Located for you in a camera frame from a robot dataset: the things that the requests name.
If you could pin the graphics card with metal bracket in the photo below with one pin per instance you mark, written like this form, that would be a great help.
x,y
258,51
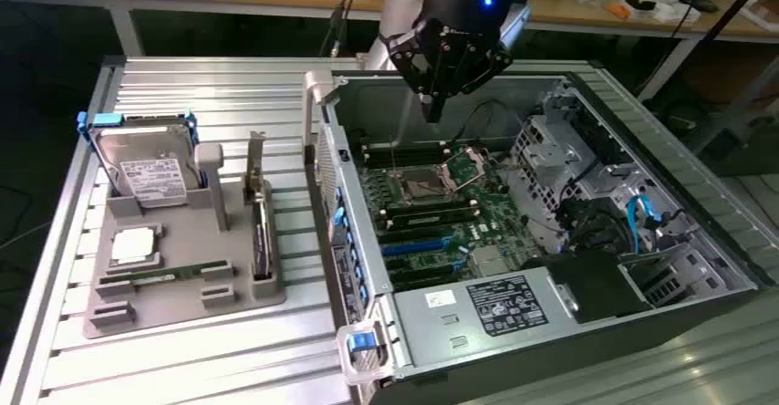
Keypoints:
x,y
261,222

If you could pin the metal socket cover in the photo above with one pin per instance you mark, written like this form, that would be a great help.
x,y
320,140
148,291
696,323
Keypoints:
x,y
465,164

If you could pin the silver metal disk bay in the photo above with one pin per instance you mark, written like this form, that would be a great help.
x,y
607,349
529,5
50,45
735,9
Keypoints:
x,y
551,154

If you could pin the CPU socket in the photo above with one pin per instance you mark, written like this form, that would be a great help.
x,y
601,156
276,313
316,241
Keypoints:
x,y
420,185

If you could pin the white orange device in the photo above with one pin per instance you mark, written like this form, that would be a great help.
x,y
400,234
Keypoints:
x,y
644,9

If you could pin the black installed RAM stick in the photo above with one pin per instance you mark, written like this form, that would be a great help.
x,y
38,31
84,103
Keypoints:
x,y
428,215

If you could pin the green motherboard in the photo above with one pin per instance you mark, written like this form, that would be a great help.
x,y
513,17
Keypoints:
x,y
487,222

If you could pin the black slanted pole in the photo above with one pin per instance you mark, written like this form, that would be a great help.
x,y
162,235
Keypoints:
x,y
705,35

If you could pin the silver chipset heat sink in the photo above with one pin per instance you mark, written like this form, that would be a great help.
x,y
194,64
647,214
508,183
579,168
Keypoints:
x,y
491,261

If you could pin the hard disk in blue carrier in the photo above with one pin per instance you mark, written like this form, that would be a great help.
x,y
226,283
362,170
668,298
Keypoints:
x,y
145,163

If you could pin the grey parts rack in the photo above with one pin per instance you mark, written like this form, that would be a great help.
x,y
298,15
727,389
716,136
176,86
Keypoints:
x,y
182,222

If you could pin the grey power supply unit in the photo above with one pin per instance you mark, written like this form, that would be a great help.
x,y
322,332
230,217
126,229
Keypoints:
x,y
449,314

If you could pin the green RAM stick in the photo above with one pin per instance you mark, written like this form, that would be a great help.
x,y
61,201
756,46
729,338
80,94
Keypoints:
x,y
176,272

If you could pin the silver CPU chip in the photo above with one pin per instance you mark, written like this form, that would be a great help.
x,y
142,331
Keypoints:
x,y
134,246

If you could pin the open black PC case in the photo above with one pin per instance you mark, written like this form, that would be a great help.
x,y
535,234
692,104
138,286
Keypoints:
x,y
639,332

